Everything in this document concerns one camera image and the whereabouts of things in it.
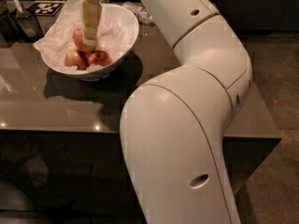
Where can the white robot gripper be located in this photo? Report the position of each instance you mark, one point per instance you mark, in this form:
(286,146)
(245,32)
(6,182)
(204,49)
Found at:
(90,14)

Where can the yellow-red apple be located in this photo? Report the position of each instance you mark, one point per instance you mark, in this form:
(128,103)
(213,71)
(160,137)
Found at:
(79,41)

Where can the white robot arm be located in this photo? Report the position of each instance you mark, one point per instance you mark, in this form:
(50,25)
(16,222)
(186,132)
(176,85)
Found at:
(172,126)

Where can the white ceramic bowl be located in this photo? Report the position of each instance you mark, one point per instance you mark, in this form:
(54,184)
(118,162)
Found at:
(124,25)

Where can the right red apple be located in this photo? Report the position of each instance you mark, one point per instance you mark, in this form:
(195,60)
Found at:
(99,57)

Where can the black and white marker card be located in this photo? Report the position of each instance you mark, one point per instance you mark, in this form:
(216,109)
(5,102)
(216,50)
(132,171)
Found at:
(46,8)

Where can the clear plastic water bottle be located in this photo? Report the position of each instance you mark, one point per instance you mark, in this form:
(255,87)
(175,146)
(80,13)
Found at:
(140,12)

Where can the white crumpled paper liner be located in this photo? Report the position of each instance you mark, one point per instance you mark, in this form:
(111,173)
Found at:
(59,34)

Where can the dark scoop with white handle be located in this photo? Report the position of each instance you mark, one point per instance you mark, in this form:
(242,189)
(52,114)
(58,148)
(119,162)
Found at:
(27,23)

